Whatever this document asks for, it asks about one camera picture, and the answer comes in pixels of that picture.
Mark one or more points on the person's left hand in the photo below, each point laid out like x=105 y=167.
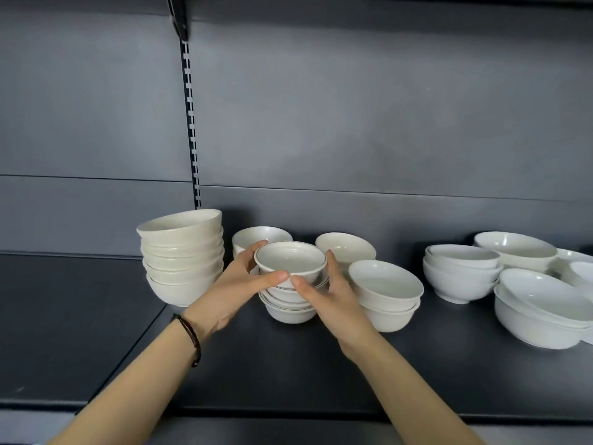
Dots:
x=222 y=305

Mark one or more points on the person's right hand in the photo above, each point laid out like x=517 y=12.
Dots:
x=338 y=315

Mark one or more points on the small white ceramic bowl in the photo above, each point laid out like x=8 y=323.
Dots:
x=389 y=319
x=345 y=247
x=384 y=280

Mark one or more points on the cream ceramic bowl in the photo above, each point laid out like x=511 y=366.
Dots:
x=185 y=263
x=185 y=231
x=185 y=249

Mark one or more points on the white wide-rimmed ceramic bowl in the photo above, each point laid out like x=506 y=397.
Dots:
x=289 y=257

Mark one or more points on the deep white ceramic bowl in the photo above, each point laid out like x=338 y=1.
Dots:
x=542 y=291
x=533 y=331

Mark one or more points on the person's right forearm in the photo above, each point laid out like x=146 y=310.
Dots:
x=417 y=398

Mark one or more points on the person's left forearm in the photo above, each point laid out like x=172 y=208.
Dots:
x=129 y=398

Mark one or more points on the narrow grey metal back panel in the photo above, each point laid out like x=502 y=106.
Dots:
x=69 y=217

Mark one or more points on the large grey metal back panel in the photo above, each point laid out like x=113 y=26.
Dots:
x=92 y=97
x=394 y=111

